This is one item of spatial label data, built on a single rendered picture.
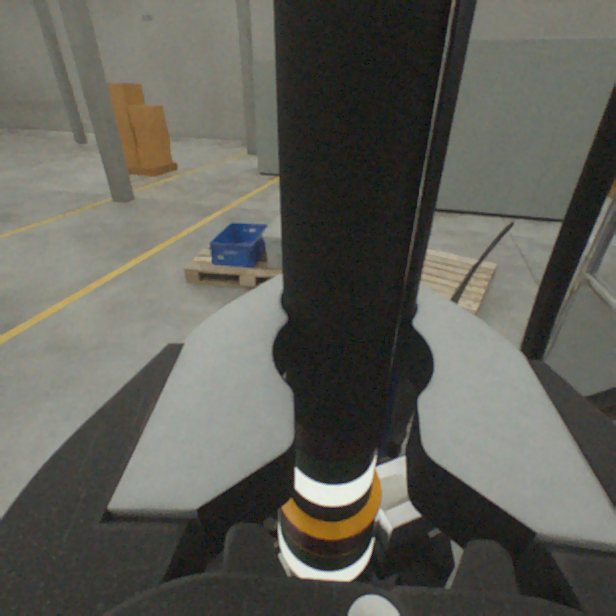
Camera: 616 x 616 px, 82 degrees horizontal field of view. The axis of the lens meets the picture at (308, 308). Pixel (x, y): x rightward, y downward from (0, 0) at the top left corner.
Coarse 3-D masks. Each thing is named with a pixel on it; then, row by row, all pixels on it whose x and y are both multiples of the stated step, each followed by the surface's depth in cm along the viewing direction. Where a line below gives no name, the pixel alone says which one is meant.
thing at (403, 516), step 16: (384, 464) 19; (400, 464) 19; (384, 512) 16; (400, 512) 16; (416, 512) 16; (384, 528) 17; (400, 528) 16; (416, 528) 17; (432, 528) 18; (384, 544) 17; (400, 544) 17; (416, 544) 17; (432, 544) 17; (368, 560) 18; (384, 560) 17; (400, 560) 17; (416, 560) 18; (368, 576) 18; (384, 576) 17
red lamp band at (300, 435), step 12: (300, 432) 11; (312, 432) 11; (360, 432) 11; (372, 432) 11; (300, 444) 12; (312, 444) 11; (324, 444) 11; (336, 444) 11; (348, 444) 11; (360, 444) 11; (372, 444) 12; (324, 456) 11; (336, 456) 11; (348, 456) 11
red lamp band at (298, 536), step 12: (288, 528) 14; (372, 528) 14; (300, 540) 14; (312, 540) 13; (324, 540) 13; (336, 540) 13; (348, 540) 13; (360, 540) 14; (312, 552) 14; (324, 552) 13; (336, 552) 13; (348, 552) 14
